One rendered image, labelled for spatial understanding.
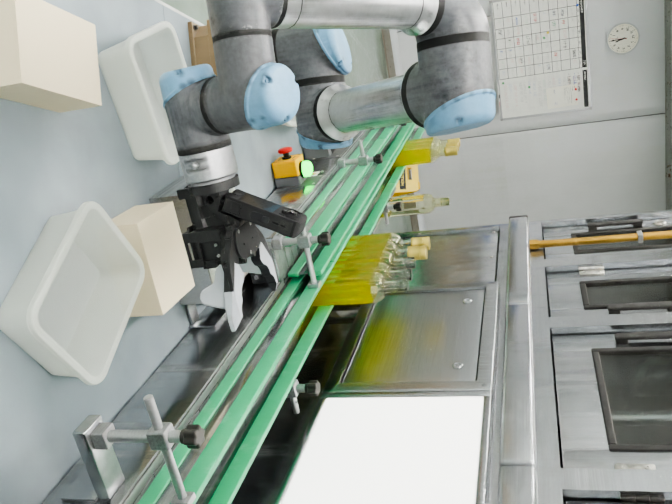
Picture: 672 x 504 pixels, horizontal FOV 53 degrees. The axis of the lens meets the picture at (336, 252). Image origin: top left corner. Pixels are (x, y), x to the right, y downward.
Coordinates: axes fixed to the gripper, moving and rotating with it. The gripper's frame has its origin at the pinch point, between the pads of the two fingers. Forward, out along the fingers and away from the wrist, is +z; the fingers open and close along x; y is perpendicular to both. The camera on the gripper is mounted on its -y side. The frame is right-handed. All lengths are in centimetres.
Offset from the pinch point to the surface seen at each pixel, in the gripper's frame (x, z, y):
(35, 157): 4.2, -28.0, 26.6
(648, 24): -647, 0, -131
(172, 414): 3.3, 14.9, 17.9
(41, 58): 6.4, -40.4, 18.5
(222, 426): 3.5, 17.1, 9.5
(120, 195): -13.3, -17.9, 27.7
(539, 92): -647, 45, -26
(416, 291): -74, 28, -5
